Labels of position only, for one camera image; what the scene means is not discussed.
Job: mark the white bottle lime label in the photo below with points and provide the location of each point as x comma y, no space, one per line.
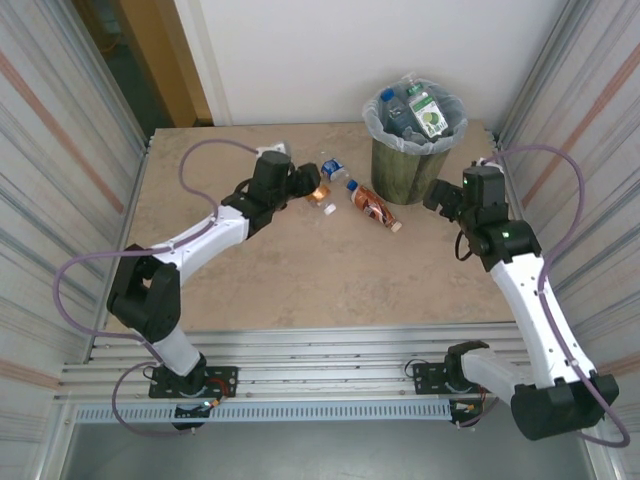
430,114

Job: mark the brown label bottle blue cap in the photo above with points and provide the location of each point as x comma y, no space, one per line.
370,202

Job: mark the translucent plastic bin liner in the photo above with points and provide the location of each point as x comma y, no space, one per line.
382,135

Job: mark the clear bottle grey-blue label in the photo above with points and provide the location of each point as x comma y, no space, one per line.
395,112

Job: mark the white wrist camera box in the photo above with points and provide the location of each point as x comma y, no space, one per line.
275,148
479,164

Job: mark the small bottle green label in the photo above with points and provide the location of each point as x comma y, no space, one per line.
413,87

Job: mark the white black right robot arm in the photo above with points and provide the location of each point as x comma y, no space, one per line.
535,310

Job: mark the green waste bin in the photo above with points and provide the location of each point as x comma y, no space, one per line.
400,175

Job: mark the aluminium frame rails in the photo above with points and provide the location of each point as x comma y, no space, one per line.
325,347

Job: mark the crushed clear bottle blue label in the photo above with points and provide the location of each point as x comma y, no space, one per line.
331,168

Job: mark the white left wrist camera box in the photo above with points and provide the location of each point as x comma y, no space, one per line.
275,148

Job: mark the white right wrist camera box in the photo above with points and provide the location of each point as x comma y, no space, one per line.
479,164

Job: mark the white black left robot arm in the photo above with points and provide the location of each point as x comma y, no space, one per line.
200,235

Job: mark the brown wooden door frame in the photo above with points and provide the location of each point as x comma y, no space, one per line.
170,60

